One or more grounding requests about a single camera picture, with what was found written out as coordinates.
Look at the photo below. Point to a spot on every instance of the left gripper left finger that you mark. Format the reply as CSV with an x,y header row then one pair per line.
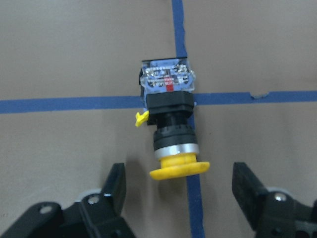
x,y
95,215

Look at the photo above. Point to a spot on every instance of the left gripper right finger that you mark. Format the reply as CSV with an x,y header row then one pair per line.
x,y
271,213

